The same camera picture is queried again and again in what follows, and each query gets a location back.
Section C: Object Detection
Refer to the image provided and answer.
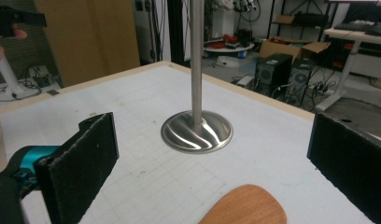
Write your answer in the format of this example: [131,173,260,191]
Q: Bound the large wooden panel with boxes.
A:
[34,0,141,89]

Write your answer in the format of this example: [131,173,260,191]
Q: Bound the round white table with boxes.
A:
[203,42,256,60]

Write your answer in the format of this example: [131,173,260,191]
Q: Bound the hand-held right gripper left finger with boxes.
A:
[5,112,120,224]

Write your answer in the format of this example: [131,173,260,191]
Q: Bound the small white device box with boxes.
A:
[235,75,256,89]

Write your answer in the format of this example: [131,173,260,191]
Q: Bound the open cardboard box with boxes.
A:
[259,36,332,63]

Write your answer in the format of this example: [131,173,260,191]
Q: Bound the steel utensil stand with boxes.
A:
[160,0,234,155]

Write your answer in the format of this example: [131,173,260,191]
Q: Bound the white stand pole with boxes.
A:
[0,37,28,98]

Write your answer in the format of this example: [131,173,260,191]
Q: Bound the wooden spatula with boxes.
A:
[198,184,288,224]

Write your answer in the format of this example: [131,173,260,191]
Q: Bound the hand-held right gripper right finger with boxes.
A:
[306,112,381,224]

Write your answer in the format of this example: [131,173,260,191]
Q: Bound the white grid paper mat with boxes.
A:
[0,64,377,224]

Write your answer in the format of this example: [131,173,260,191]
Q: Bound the black computer tower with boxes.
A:
[253,53,294,98]

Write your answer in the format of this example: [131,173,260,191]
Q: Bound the black frame post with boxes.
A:
[166,0,187,67]

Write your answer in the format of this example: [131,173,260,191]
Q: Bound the grey computer tower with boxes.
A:
[285,58,315,107]

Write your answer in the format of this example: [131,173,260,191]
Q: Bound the white desk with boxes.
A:
[315,27,381,112]

